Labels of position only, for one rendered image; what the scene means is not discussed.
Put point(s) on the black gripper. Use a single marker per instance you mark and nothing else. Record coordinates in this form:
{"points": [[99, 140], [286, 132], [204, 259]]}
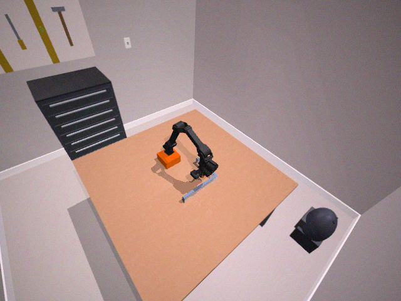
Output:
{"points": [[197, 173]]}

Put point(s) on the clear low l-shaped wall with blue top edges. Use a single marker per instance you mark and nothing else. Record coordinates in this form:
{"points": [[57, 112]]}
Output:
{"points": [[202, 188]]}

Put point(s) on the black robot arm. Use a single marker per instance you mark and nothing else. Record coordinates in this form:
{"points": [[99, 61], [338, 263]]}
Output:
{"points": [[202, 149]]}

